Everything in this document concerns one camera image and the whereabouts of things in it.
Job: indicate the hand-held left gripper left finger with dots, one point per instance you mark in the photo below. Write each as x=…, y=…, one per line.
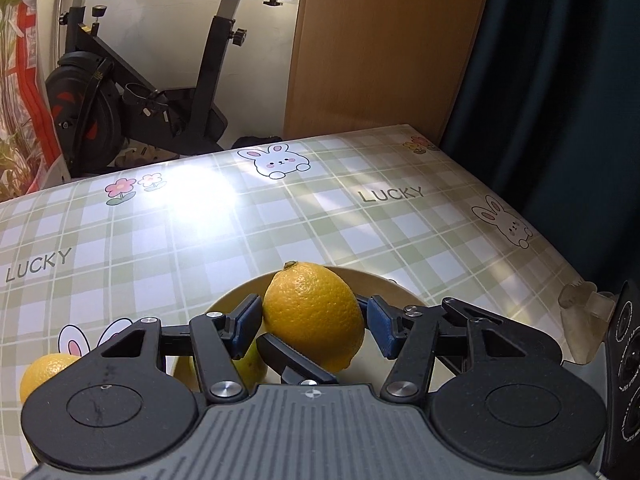
x=245, y=330

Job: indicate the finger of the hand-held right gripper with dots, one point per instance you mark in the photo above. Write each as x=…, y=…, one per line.
x=455, y=305
x=295, y=357

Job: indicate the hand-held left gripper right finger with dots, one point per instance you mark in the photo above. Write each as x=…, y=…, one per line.
x=378, y=330

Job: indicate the yellow-green citrus fruit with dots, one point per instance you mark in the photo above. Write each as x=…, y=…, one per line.
x=252, y=367

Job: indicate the cream round plate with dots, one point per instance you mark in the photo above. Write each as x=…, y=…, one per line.
x=235, y=292

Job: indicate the large yellow lemon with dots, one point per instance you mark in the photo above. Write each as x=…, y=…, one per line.
x=312, y=315

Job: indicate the clear plastic table clamp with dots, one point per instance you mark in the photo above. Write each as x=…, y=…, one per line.
x=582, y=320

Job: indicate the dark shoe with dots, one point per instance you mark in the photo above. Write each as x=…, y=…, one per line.
x=257, y=141

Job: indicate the brown slipper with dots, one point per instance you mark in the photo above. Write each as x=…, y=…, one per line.
x=140, y=156

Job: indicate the small yellow lemon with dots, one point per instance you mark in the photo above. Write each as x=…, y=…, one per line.
x=42, y=375

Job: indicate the dark teal curtain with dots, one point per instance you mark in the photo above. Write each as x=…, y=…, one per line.
x=560, y=85

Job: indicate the wooden cabinet panel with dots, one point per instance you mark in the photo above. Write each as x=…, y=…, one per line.
x=385, y=50

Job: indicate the black exercise bike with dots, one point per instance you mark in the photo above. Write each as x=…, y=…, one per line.
x=100, y=100

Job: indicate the pink printed wall backdrop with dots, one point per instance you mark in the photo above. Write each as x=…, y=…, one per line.
x=25, y=85

